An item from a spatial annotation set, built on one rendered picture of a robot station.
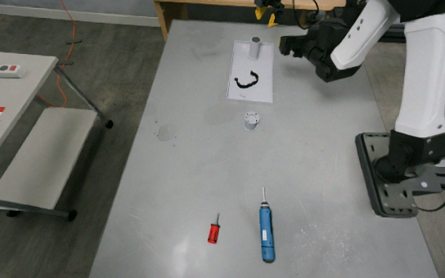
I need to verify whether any blue screwdriver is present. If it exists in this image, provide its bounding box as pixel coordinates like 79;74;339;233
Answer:
259;187;275;263

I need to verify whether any red-handled screwdriver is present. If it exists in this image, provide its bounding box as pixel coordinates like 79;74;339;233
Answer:
208;213;220;244

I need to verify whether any white plastic tube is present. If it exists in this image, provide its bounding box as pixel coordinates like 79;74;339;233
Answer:
248;36;261;61

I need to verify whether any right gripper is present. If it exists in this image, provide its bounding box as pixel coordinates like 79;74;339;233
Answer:
255;0;285;27

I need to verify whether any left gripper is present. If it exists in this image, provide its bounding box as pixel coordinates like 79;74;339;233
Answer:
278;35;316;62

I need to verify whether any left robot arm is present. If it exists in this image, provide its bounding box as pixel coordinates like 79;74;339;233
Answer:
304;0;445;216

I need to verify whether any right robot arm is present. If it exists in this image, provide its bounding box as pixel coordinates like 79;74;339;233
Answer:
254;0;366;27

